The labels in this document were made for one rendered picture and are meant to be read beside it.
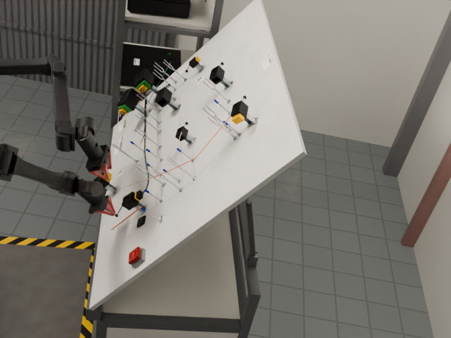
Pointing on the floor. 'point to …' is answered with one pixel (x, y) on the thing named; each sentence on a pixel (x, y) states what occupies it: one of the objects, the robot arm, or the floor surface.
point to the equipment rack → (200, 9)
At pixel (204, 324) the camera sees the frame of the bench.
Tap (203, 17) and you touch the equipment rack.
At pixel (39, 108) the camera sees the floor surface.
